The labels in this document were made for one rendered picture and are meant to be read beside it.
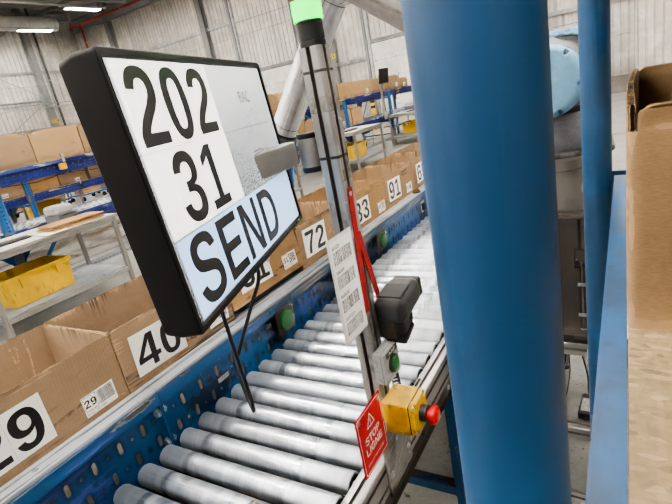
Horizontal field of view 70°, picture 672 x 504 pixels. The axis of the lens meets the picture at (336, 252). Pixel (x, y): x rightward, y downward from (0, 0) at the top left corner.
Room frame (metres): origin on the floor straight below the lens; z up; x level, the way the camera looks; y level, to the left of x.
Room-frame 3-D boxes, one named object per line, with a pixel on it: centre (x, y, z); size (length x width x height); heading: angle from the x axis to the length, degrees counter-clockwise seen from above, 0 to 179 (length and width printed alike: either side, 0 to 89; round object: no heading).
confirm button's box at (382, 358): (0.85, -0.06, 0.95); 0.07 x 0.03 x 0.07; 147
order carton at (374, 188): (2.27, -0.07, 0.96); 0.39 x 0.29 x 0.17; 147
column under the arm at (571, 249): (1.23, -0.63, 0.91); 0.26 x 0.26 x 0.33; 54
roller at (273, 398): (1.08, 0.15, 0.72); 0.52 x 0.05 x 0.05; 57
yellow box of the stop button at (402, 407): (0.87, -0.10, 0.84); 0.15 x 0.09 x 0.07; 147
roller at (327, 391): (1.14, 0.12, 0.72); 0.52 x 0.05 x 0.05; 57
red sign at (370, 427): (0.79, -0.02, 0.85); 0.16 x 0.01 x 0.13; 147
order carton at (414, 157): (2.92, -0.49, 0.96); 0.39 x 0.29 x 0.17; 147
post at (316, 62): (0.87, -0.03, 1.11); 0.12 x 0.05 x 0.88; 147
